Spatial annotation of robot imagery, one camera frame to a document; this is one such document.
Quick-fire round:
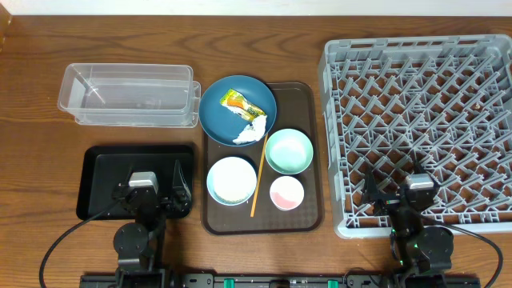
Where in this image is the black rectangular tray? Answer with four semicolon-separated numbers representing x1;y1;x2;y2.
76;145;194;220

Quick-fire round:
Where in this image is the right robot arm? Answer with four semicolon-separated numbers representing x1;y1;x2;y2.
362;167;454;287

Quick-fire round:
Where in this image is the clear plastic waste bin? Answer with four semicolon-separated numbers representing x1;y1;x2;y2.
58;63;201;128

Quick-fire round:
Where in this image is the white rice pile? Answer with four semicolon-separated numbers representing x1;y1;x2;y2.
214;158;254;203

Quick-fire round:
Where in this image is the pink white cup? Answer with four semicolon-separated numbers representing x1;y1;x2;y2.
270;176;305;211

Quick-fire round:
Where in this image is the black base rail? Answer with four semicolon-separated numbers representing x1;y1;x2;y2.
78;272;481;288

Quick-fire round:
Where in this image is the dark blue plate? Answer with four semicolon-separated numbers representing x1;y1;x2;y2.
198;75;278;146

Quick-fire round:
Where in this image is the yellow green snack wrapper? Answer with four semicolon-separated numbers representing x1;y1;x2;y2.
219;89;266;122

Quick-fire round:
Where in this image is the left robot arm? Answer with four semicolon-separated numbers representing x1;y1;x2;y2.
112;160;192;287

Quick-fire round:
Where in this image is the wooden chopstick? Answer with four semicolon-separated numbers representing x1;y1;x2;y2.
250;134;268;218

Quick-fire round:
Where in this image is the white tissue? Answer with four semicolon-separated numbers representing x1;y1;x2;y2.
233;115;267;145

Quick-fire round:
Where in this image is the grey dishwasher rack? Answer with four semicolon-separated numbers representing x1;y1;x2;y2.
318;34;511;239

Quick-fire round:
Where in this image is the brown serving tray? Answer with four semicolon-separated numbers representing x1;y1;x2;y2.
202;82;323;235

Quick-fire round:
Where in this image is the mint green bowl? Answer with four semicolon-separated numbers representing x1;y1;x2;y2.
265;129;314;175

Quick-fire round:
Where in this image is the light blue bowl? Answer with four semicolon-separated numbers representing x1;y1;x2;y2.
206;156;258;207

